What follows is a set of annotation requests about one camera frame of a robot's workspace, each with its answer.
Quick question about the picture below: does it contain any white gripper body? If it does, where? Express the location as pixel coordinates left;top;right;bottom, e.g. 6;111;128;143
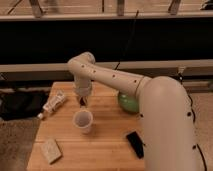
74;84;92;97

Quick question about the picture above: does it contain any red pepper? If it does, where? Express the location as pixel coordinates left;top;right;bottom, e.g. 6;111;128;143
80;98;87;106

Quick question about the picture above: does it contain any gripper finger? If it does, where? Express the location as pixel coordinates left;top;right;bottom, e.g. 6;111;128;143
77;96;81;105
85;97;89;106

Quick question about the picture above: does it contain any green bowl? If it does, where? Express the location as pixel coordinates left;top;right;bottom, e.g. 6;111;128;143
117;92;139;113

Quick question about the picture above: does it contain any beige sponge block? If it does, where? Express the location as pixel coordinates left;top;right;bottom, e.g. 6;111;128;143
41;139;62;164

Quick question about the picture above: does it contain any black smartphone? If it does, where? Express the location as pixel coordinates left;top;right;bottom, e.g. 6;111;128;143
126;131;144;159

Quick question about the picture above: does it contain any white toothpaste tube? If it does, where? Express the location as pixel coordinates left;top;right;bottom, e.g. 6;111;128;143
37;90;67;120

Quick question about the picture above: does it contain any black hanging cable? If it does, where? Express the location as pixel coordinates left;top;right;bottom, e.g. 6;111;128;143
114;9;140;71

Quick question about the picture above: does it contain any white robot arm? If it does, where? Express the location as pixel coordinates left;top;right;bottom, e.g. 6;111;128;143
68;52;202;171

